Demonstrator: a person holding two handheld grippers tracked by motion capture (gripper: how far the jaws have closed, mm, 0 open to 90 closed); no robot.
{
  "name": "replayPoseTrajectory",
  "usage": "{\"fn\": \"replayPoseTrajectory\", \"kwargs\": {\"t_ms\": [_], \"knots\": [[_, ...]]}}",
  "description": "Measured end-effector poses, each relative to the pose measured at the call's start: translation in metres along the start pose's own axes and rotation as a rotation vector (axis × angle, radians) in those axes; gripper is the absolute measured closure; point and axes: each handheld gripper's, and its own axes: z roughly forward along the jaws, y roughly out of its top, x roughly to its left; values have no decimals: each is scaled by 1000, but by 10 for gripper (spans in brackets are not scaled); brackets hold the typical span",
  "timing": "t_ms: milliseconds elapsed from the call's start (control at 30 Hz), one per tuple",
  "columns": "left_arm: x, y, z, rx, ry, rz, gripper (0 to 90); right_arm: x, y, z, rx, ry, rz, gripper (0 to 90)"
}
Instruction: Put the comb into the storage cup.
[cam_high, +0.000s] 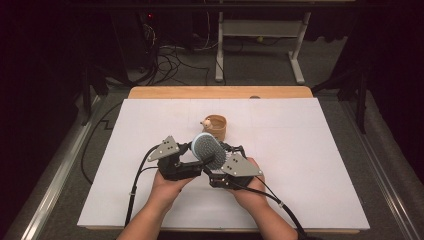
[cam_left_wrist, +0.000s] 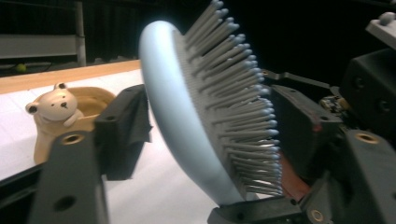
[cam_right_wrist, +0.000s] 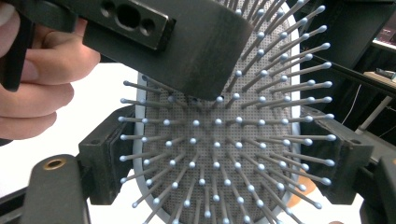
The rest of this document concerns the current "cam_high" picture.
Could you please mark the wooden table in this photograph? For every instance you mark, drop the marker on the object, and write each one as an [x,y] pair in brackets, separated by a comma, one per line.
[220,92]

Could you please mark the person's right hand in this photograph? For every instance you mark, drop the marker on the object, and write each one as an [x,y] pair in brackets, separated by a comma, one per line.
[251,191]

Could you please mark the dark stand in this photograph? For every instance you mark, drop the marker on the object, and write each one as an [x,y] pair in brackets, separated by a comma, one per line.
[360,96]
[87,93]

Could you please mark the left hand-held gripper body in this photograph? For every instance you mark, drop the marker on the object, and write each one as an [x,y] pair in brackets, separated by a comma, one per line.
[173,168]

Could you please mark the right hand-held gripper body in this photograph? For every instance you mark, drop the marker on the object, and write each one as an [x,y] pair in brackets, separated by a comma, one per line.
[240,168]

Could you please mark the white metal stand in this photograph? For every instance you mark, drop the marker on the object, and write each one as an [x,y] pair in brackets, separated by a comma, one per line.
[260,28]

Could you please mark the metal floor rail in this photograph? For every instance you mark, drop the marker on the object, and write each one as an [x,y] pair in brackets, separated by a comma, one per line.
[383,173]
[60,173]

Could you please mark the white table mat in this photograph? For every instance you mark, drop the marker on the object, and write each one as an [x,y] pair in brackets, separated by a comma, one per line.
[293,150]

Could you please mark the light blue hairbrush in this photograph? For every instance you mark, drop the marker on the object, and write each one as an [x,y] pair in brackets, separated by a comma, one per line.
[208,150]

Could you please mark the wooden cup with animal figure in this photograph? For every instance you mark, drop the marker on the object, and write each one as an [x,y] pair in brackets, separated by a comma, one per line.
[218,125]

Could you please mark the dark computer case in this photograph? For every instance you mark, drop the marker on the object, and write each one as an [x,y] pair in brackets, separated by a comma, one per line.
[136,36]

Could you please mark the small yellow-green ball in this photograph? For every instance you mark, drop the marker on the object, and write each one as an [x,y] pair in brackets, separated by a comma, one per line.
[260,39]

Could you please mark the person's left hand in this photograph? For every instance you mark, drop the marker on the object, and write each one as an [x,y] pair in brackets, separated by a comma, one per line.
[170,190]

